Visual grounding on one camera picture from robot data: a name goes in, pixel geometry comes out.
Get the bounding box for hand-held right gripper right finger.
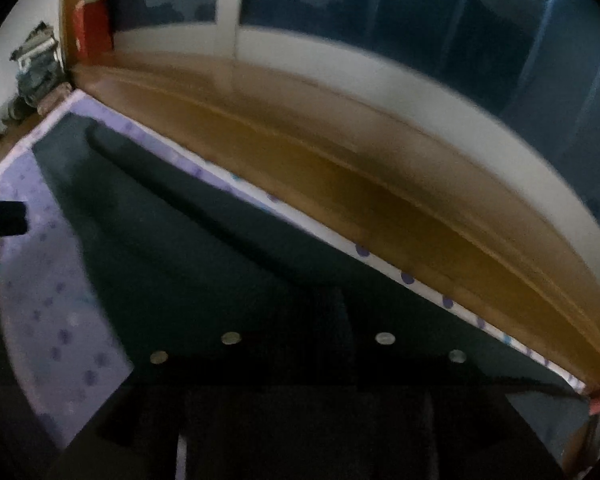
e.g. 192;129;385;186
307;284;569;480

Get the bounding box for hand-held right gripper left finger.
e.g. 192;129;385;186
44;284;310;480

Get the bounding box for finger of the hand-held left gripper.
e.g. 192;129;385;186
0;187;29;249

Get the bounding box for dark green pants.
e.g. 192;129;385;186
30;112;592;480

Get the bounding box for grey folded clothes pile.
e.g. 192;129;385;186
0;21;74;140

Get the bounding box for purple dotted bedsheet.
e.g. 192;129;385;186
0;91;589;461

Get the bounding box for wooden window sill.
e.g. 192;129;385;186
60;0;600;393

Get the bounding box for red box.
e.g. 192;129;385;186
72;0;116;59

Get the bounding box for white framed window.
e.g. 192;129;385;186
107;0;600;273

